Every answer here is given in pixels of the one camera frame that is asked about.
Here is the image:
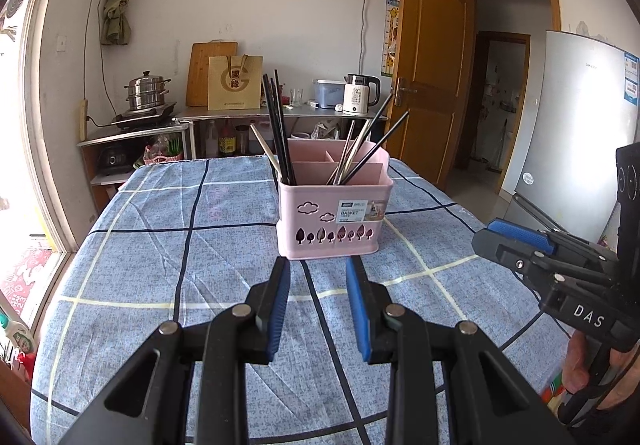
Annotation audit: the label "white green bottle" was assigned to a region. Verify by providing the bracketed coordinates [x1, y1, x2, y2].
[0, 312, 37, 356]

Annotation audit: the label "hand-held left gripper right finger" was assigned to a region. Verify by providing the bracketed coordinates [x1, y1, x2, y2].
[345, 255, 578, 445]

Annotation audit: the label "blue checked tablecloth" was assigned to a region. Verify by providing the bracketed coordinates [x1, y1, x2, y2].
[30, 156, 573, 445]

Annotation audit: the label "clear plastic bottle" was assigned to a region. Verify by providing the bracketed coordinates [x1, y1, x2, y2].
[204, 120, 219, 158]

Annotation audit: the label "crumpled plastic bags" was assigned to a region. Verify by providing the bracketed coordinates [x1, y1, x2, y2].
[312, 120, 351, 142]

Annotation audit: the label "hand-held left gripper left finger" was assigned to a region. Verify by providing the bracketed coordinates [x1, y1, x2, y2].
[57, 256, 292, 445]

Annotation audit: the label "black kitchen appliance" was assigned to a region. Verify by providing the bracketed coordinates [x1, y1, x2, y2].
[97, 145, 132, 176]

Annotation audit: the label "clear plastic storage box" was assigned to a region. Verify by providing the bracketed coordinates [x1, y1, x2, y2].
[312, 79, 347, 108]

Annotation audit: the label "wooden door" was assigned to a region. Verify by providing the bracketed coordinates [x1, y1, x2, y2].
[387, 0, 476, 190]

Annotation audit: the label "induction cooker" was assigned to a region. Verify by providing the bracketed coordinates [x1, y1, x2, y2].
[111, 101, 178, 132]

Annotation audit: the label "dark sauce bottle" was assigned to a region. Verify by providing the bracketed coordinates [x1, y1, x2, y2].
[218, 119, 237, 156]

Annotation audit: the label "metal door handle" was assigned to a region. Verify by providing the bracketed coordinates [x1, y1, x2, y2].
[394, 77, 418, 106]

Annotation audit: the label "silver refrigerator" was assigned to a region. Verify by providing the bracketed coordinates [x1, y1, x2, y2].
[502, 30, 640, 246]

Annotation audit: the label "pink plastic utensil basket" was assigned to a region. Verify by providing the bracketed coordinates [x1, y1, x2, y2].
[276, 140, 393, 260]

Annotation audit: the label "metal kitchen shelf table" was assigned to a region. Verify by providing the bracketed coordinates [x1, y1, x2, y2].
[175, 104, 373, 160]

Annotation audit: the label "white electric kettle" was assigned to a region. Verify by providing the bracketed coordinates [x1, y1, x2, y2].
[342, 74, 382, 116]

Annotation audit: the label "person's right hand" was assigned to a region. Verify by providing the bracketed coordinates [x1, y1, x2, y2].
[562, 330, 640, 411]

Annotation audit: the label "black power cable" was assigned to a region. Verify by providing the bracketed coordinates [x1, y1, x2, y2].
[82, 0, 118, 128]

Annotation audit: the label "thin wall cable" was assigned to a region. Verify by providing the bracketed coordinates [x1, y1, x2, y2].
[357, 0, 371, 76]

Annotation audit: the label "low grey side shelf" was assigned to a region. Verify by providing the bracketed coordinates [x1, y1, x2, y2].
[76, 122, 193, 186]

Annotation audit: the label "giraffe height chart poster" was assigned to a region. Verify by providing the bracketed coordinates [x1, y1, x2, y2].
[382, 0, 402, 78]

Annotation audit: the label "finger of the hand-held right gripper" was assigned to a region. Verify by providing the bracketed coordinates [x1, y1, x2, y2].
[486, 219, 619, 272]
[471, 228, 617, 299]

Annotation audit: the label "stainless steel steamer pot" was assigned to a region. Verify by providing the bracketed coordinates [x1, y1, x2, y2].
[124, 71, 172, 112]

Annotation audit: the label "wooden cutting board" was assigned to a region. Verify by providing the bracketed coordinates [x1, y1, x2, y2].
[185, 41, 239, 107]

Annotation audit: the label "tan paper gift bag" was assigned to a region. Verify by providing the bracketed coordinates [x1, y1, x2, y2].
[207, 55, 264, 110]

